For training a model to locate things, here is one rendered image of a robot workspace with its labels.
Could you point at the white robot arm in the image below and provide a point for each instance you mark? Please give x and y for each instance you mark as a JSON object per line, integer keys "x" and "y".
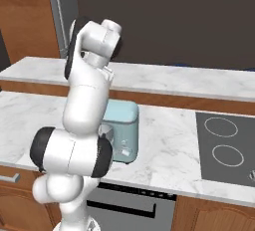
{"x": 79, "y": 109}

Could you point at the grey fridge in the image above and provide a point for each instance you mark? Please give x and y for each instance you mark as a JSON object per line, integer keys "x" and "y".
{"x": 63, "y": 9}

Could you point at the grey dishwasher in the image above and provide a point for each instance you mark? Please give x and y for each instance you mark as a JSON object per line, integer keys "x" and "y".
{"x": 132, "y": 215}

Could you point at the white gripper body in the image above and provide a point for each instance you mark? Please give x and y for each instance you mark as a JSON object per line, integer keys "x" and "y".
{"x": 108, "y": 71}

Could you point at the wooden drawer front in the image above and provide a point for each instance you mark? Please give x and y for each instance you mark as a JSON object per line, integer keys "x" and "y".
{"x": 23, "y": 173}

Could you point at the wooden cupboard door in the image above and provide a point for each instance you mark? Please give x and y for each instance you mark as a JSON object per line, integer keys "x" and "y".
{"x": 16, "y": 211}
{"x": 215, "y": 218}

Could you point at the dark grey hob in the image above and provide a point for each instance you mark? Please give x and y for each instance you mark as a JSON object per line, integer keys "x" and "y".
{"x": 225, "y": 162}

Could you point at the tall wooden cupboard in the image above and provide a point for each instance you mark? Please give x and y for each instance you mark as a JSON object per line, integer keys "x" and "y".
{"x": 26, "y": 12}

